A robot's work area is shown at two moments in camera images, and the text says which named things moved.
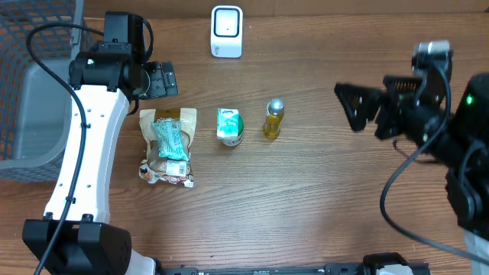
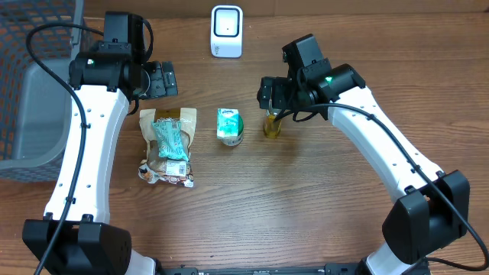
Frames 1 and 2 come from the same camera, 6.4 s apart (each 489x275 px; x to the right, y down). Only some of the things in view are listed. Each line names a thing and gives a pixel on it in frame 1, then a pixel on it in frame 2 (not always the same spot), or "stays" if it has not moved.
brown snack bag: (170, 134) stays
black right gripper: (387, 114) -> (270, 92)
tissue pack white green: (228, 123) stays
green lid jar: (233, 142) stays
